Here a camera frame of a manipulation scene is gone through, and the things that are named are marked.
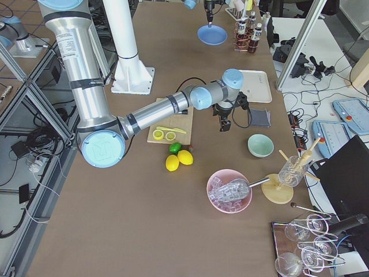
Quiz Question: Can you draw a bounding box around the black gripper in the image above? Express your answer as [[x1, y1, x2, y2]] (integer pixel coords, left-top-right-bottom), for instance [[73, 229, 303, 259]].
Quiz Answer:
[[212, 92, 248, 132], [204, 0, 224, 27]]

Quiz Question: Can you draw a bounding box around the blue plate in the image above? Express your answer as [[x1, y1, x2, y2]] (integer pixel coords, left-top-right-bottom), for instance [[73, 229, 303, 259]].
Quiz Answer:
[[197, 25, 228, 46]]

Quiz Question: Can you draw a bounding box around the tea bottle one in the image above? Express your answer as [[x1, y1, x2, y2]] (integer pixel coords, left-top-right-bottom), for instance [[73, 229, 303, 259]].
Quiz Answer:
[[235, 17, 248, 50]]

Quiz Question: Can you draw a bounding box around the grey folded cloth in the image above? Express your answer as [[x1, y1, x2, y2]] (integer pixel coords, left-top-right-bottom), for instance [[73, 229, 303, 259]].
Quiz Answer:
[[250, 108, 271, 128]]

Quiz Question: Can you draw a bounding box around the green bowl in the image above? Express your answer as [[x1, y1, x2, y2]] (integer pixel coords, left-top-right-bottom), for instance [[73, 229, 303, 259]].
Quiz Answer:
[[247, 134, 274, 158]]

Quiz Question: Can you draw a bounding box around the tea bottle three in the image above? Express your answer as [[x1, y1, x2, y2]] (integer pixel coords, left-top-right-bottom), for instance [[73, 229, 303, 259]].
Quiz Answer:
[[247, 11, 256, 29]]

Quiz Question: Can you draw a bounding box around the wooden cutting board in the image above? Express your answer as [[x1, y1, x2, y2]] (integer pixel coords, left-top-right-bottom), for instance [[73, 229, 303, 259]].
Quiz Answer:
[[147, 107, 194, 145]]

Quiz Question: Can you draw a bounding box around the pink bowl with ice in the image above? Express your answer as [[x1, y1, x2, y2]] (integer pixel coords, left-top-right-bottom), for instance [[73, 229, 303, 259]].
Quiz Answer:
[[206, 169, 253, 214]]

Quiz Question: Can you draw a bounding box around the yellow lemon far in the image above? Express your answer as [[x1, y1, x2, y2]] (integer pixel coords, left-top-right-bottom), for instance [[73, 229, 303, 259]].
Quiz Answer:
[[177, 150, 194, 165]]

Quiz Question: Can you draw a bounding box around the yellow lemon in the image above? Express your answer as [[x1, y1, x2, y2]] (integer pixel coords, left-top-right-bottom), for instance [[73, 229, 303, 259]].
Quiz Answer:
[[177, 150, 194, 165], [165, 155, 179, 172]]

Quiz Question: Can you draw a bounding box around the tea bottle two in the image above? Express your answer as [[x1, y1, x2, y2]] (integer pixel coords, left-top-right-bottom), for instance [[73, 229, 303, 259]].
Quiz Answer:
[[247, 23, 262, 53]]

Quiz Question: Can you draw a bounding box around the cream rabbit tray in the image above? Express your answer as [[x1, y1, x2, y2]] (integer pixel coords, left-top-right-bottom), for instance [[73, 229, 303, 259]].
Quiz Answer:
[[240, 70, 272, 103]]

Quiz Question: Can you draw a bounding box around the green lime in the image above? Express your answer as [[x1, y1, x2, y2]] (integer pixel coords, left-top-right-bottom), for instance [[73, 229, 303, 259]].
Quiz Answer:
[[168, 142, 182, 155]]

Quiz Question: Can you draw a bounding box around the lemon slice lower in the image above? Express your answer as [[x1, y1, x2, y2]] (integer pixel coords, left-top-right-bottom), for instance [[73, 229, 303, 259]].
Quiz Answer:
[[165, 131, 176, 141]]

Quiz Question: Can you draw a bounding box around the metal ice scoop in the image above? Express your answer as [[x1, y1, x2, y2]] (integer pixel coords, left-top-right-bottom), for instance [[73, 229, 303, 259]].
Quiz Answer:
[[223, 177, 270, 201]]

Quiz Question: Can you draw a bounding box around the yellow lemon near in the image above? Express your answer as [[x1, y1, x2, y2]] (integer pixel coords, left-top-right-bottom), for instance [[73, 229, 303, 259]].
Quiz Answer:
[[165, 155, 179, 172]]

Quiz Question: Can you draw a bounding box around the yellow plastic knife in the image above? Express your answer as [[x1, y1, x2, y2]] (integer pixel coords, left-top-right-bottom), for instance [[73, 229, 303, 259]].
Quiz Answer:
[[156, 126, 187, 134]]

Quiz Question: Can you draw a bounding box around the lemon half upper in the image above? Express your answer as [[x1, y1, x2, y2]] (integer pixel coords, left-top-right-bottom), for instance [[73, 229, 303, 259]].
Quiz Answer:
[[152, 129, 164, 140]]

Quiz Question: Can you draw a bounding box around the black power strip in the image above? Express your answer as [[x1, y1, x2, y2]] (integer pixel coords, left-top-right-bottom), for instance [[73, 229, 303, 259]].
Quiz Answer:
[[288, 113, 308, 151]]

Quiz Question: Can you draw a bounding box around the clear glass cup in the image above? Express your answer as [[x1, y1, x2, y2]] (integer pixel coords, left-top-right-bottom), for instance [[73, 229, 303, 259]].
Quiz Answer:
[[278, 156, 308, 188]]

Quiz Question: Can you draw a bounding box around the wooden cup stand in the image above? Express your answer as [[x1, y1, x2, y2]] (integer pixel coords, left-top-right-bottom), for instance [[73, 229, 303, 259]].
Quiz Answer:
[[261, 137, 321, 204]]

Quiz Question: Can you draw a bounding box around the black bar spoon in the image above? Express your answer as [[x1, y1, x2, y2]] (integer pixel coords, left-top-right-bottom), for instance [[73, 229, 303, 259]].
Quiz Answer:
[[290, 202, 332, 218]]

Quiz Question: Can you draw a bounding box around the blue teach pendant near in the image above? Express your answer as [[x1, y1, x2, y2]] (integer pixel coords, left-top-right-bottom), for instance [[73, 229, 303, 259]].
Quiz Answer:
[[311, 120, 353, 158]]

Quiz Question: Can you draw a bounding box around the blue teach pendant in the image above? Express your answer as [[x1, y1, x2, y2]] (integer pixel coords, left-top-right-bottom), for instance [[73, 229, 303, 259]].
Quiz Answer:
[[311, 120, 353, 158], [332, 98, 368, 135]]

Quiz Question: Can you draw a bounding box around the black laptop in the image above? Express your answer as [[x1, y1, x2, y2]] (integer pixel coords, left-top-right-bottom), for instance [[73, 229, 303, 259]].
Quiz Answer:
[[312, 136, 368, 260]]

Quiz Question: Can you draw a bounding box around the blue teach pendant far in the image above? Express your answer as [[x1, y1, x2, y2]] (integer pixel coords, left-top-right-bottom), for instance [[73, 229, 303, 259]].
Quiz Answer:
[[332, 98, 368, 135]]

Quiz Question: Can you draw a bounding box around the wine glass back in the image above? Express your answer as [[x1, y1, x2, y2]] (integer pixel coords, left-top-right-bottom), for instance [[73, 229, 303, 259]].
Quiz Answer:
[[284, 214, 329, 242]]

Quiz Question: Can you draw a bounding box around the wine glass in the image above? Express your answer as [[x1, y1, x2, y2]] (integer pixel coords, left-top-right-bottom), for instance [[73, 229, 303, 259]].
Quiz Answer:
[[274, 252, 303, 277], [298, 236, 338, 273], [284, 214, 329, 242]]

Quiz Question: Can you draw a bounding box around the wine glass front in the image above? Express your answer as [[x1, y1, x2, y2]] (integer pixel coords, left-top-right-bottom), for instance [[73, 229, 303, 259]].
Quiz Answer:
[[274, 252, 303, 277]]

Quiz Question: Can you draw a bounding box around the wine glass middle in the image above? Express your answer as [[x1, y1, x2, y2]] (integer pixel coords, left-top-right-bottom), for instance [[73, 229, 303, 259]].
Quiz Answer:
[[298, 236, 338, 273]]

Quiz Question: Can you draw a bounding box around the copper wire bottle rack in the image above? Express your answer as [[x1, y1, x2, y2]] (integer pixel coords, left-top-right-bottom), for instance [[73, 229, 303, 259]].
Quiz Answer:
[[234, 17, 262, 53]]

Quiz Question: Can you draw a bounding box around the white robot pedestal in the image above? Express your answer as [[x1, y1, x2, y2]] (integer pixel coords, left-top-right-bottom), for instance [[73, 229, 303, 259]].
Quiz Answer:
[[103, 0, 155, 95]]

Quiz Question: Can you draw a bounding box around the aluminium frame post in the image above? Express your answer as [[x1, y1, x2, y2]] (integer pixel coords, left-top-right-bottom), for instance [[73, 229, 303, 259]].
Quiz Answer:
[[276, 0, 326, 91]]

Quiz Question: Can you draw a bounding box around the wire glass rack tray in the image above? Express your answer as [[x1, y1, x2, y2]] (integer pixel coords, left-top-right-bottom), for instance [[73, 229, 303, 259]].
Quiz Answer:
[[271, 212, 345, 276]]

